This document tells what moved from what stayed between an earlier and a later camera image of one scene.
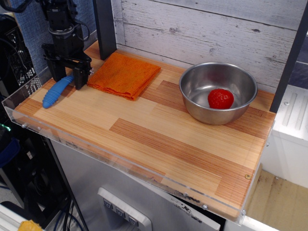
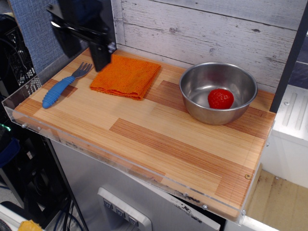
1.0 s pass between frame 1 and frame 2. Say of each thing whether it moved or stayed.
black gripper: moved
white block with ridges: stayed
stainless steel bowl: stayed
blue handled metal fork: stayed
